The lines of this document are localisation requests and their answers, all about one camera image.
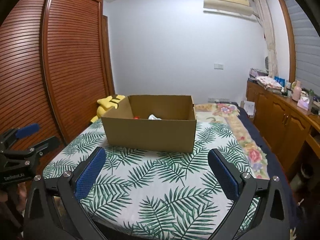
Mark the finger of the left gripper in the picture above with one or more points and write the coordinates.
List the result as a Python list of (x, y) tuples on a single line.
[(13, 135), (42, 148)]

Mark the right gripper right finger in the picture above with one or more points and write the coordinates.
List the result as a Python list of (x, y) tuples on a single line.
[(227, 175)]

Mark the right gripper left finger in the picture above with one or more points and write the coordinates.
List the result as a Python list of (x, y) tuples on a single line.
[(86, 173)]

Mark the white silver snack packet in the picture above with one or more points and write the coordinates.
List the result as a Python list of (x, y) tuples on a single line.
[(152, 117)]

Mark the palm leaf print cloth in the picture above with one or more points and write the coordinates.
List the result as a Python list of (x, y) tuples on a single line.
[(155, 195)]

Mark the yellow Pikachu plush toy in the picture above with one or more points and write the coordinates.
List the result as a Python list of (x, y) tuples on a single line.
[(105, 104)]

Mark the floral bed blanket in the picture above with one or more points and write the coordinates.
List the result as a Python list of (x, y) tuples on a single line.
[(229, 114)]

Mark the wooden sideboard cabinet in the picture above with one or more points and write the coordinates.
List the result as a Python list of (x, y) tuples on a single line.
[(285, 127)]

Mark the wooden louvered wardrobe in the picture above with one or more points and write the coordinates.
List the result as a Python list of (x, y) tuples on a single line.
[(55, 66)]

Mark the brown cardboard box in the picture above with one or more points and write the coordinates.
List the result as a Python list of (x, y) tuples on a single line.
[(129, 126)]

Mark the folded floral cloth pile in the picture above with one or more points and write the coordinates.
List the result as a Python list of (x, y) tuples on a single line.
[(268, 82)]

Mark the pink tissue box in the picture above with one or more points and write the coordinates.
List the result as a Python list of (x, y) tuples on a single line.
[(304, 103)]

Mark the pink thermos jug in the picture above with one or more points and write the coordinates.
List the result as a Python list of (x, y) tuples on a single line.
[(296, 91)]

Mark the white small fan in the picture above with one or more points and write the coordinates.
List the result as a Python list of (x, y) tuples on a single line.
[(266, 64)]

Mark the grey window blind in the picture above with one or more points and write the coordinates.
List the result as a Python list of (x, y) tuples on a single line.
[(306, 47)]

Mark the beige curtain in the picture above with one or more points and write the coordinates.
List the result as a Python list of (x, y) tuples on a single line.
[(266, 20)]

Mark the white wall switch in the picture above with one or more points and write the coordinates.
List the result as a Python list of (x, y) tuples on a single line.
[(218, 66)]

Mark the wall air conditioner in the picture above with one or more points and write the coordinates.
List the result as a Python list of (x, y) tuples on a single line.
[(241, 7)]

